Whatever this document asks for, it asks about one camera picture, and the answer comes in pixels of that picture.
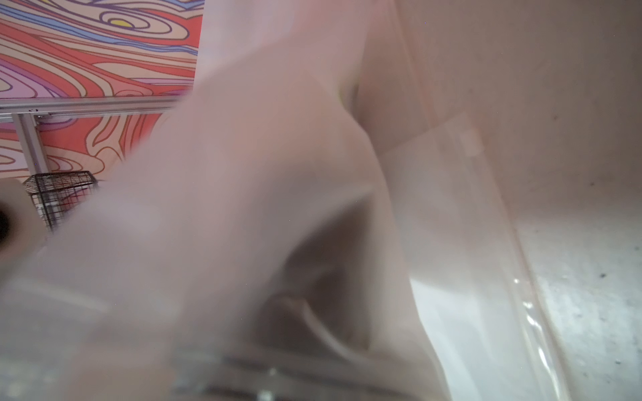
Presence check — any clear zip-top bag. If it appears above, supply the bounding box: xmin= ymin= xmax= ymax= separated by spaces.
xmin=1 ymin=1 xmax=570 ymax=400

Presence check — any left black wire basket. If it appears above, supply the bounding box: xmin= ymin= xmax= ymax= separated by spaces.
xmin=23 ymin=170 xmax=99 ymax=232

